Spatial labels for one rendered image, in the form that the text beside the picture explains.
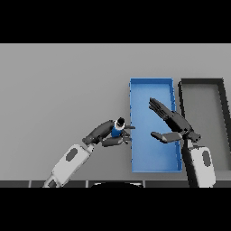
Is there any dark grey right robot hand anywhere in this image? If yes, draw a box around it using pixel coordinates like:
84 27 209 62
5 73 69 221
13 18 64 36
148 97 202 144

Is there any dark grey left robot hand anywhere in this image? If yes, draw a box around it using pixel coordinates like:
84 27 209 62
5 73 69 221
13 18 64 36
82 119 136 148

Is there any blue pipe with pale ring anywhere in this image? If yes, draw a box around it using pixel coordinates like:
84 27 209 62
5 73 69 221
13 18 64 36
110 116 126 139

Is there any blue bin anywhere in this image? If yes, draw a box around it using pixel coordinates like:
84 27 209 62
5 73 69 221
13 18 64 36
129 78 183 173

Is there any dark grey bin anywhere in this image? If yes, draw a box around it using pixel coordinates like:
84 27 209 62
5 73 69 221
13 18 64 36
178 78 231 172

